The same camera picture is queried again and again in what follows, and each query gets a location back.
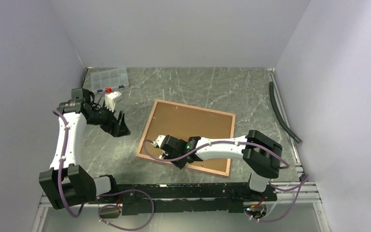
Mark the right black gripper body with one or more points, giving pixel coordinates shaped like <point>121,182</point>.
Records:
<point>169,156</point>

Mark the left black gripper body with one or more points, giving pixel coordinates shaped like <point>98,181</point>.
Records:
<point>103,117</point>

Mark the pink wooden picture frame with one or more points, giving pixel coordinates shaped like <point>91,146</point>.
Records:
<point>147,134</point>

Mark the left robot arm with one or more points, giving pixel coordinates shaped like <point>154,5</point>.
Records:
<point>66,183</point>

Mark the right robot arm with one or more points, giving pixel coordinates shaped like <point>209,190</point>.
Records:
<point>261,153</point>

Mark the clear plastic organizer box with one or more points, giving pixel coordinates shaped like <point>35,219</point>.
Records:
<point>115,79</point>

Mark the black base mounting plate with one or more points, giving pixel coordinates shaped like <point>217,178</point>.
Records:
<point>232,197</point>

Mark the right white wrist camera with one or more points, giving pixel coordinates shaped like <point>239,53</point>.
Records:
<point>159,142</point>

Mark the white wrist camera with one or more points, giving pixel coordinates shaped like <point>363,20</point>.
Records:
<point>159,142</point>
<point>111,98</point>

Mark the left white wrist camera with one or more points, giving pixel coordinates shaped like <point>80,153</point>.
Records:
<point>111,98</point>

